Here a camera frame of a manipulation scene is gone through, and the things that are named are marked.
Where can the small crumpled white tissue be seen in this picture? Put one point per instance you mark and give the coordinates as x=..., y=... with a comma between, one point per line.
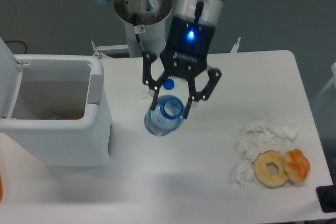
x=243, y=174

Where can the orange glazed bun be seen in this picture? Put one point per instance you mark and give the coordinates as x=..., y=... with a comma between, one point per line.
x=296, y=165

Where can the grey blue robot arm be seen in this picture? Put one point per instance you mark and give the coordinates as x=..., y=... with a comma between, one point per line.
x=198, y=11

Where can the clear blue plastic bottle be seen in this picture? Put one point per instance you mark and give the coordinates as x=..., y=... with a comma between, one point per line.
x=166, y=117

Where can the orange object at edge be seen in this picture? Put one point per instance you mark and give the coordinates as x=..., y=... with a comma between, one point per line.
x=1, y=189

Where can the black device at edge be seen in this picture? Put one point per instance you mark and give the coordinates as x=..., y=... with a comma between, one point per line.
x=326, y=197

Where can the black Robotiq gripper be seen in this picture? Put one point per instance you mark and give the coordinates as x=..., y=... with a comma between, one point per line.
x=184, y=56

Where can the blue bottle cap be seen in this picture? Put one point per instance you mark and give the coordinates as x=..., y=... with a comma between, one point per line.
x=169, y=84

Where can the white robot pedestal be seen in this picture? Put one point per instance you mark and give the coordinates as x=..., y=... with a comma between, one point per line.
x=144, y=23

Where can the white trash can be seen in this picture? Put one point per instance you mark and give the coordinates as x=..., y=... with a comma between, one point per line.
x=55, y=107

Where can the plain ring donut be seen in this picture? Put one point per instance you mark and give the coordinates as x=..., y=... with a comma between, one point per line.
x=269, y=169

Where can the white frame at right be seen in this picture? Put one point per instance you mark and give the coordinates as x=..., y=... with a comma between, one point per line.
x=325, y=93

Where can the white bottle cap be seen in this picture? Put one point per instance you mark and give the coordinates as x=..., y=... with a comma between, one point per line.
x=143, y=94

